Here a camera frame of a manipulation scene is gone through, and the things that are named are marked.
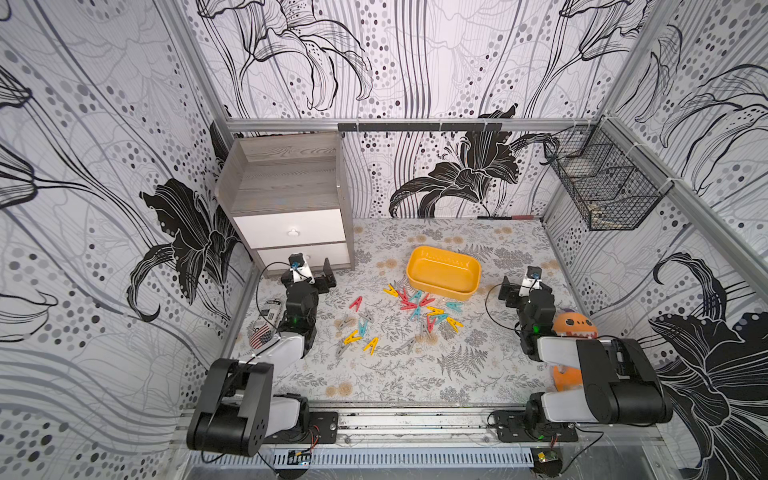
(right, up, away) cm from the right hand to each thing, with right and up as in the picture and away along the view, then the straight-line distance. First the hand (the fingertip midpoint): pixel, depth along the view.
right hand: (525, 275), depth 90 cm
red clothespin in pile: (-35, -10, +5) cm, 37 cm away
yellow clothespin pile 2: (-28, -12, +3) cm, 30 cm away
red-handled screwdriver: (+12, +21, +32) cm, 40 cm away
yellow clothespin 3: (-41, -6, +8) cm, 43 cm away
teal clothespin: (-50, -16, -1) cm, 53 cm away
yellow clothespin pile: (-22, -15, 0) cm, 26 cm away
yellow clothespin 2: (-47, -20, -4) cm, 51 cm away
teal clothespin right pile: (-20, -10, +5) cm, 23 cm away
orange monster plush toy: (+9, -13, -9) cm, 18 cm away
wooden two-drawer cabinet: (-70, +24, -8) cm, 74 cm away
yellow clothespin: (-53, -19, -2) cm, 56 cm away
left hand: (-63, +3, -3) cm, 63 cm away
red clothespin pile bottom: (-29, -15, 0) cm, 33 cm away
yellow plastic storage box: (-21, -1, +13) cm, 25 cm away
